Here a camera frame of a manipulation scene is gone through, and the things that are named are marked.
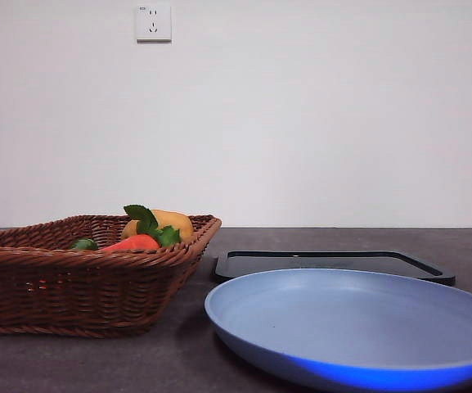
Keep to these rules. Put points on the orange carrot with green leaves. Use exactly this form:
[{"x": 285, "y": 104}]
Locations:
[{"x": 135, "y": 242}]

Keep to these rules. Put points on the blue round plate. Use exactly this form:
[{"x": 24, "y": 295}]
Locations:
[{"x": 342, "y": 319}]

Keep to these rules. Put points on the yellow-brown potato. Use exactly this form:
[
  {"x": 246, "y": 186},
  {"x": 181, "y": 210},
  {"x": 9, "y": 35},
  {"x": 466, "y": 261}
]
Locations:
[{"x": 178, "y": 225}]

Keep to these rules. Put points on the black cutting board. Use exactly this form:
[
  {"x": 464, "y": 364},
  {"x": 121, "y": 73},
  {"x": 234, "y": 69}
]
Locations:
[{"x": 342, "y": 260}]

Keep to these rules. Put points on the small green vegetable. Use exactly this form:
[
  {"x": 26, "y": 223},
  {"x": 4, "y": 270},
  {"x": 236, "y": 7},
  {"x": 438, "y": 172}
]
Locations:
[{"x": 84, "y": 245}]

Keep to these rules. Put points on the brown wicker basket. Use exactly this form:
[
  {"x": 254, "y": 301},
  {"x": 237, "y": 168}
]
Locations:
[{"x": 76, "y": 294}]

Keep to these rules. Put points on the white wall socket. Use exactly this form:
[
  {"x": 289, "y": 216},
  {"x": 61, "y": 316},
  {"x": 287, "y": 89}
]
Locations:
[{"x": 154, "y": 23}]

